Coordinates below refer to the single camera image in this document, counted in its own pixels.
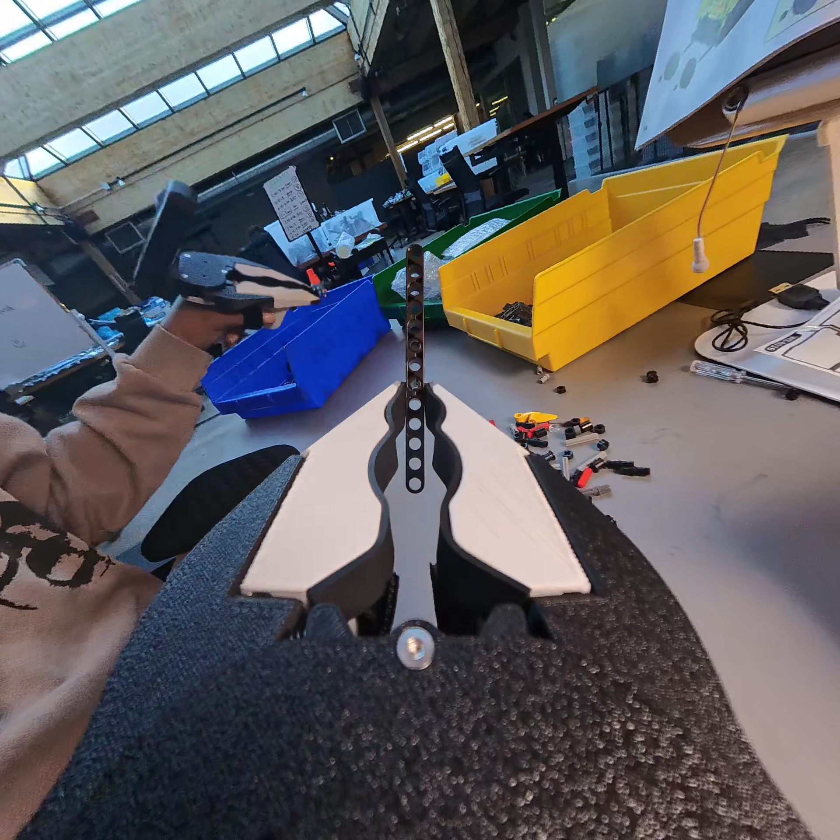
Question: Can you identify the bubble wrap bundle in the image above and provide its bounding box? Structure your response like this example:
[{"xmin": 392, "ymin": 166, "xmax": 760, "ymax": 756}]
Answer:
[{"xmin": 391, "ymin": 217, "xmax": 514, "ymax": 304}]

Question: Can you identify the grey desk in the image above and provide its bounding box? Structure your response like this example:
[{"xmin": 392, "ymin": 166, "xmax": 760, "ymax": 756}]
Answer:
[{"xmin": 105, "ymin": 217, "xmax": 840, "ymax": 840}]

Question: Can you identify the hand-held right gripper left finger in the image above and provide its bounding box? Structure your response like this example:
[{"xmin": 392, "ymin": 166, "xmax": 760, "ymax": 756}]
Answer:
[{"xmin": 239, "ymin": 382, "xmax": 403, "ymax": 599}]

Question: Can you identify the person's left forearm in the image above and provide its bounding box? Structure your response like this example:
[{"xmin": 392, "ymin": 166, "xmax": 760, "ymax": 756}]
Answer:
[{"xmin": 0, "ymin": 325, "xmax": 215, "ymax": 547}]

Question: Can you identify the green plastic parts bin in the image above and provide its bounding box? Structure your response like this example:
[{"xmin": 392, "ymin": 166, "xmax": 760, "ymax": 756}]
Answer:
[{"xmin": 371, "ymin": 189, "xmax": 564, "ymax": 324}]

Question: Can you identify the black office chair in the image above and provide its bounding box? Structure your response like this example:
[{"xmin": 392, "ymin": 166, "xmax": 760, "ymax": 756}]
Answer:
[{"xmin": 438, "ymin": 146, "xmax": 490, "ymax": 221}]

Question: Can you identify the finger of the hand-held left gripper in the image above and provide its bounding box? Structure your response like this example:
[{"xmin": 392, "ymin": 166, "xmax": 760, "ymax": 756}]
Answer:
[
  {"xmin": 231, "ymin": 261, "xmax": 311, "ymax": 287},
  {"xmin": 234, "ymin": 280, "xmax": 324, "ymax": 327}
]

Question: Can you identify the yellow plastic parts bin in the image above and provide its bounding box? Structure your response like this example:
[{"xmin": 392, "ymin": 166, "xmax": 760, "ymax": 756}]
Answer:
[{"xmin": 437, "ymin": 134, "xmax": 790, "ymax": 373}]

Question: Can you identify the white flip chart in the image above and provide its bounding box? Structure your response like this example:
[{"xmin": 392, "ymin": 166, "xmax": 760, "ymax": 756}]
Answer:
[{"xmin": 263, "ymin": 165, "xmax": 321, "ymax": 243}]

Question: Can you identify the pile of small block pieces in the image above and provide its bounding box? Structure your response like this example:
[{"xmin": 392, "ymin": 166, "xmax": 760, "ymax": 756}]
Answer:
[{"xmin": 489, "ymin": 410, "xmax": 652, "ymax": 501}]

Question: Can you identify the black chair armrest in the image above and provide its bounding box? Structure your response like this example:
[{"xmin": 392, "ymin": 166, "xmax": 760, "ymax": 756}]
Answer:
[{"xmin": 140, "ymin": 444, "xmax": 301, "ymax": 565}]

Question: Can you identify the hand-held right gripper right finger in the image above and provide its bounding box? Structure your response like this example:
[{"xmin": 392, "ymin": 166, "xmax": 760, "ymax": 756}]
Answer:
[{"xmin": 428, "ymin": 382, "xmax": 593, "ymax": 599}]

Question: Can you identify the blue plastic parts bin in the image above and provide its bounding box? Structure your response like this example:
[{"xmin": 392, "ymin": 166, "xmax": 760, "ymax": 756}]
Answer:
[{"xmin": 201, "ymin": 276, "xmax": 393, "ymax": 421}]

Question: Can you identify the beige hoodie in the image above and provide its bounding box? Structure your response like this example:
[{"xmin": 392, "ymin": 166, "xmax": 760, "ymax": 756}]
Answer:
[{"xmin": 0, "ymin": 413, "xmax": 168, "ymax": 837}]

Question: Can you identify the rolling whiteboard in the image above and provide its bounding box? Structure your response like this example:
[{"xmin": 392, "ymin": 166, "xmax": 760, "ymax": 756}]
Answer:
[{"xmin": 0, "ymin": 258, "xmax": 117, "ymax": 396}]

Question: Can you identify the thin black perforated beam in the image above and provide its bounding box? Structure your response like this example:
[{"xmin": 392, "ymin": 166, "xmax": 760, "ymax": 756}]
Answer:
[{"xmin": 403, "ymin": 244, "xmax": 429, "ymax": 495}]

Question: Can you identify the wooden background table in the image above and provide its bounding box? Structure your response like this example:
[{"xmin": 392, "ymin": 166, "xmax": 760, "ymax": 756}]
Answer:
[{"xmin": 465, "ymin": 85, "xmax": 603, "ymax": 199}]

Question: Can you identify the clear screwdriver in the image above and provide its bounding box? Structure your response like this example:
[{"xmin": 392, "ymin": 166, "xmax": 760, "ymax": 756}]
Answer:
[{"xmin": 689, "ymin": 360, "xmax": 803, "ymax": 402}]

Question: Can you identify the open instruction booklet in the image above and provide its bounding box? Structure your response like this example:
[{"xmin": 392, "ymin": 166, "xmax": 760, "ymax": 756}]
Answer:
[{"xmin": 634, "ymin": 0, "xmax": 840, "ymax": 152}]

